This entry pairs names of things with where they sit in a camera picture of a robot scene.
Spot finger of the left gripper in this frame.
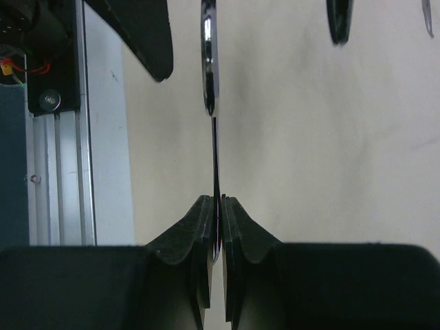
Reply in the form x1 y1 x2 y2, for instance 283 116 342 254
326 0 354 45

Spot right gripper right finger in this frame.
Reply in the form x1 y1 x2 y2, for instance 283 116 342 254
221 197 439 329

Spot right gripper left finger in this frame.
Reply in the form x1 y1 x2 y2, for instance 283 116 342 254
1 195 215 329

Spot steel surgical forceps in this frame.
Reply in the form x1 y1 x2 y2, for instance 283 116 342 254
421 0 435 39

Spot steel surgical scissors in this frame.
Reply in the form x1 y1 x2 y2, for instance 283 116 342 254
200 1 221 261

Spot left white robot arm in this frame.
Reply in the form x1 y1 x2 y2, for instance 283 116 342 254
1 1 173 82

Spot front aluminium rail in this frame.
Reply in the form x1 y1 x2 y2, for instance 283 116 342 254
25 1 96 245

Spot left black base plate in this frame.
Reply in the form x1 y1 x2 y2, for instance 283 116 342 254
22 1 80 115

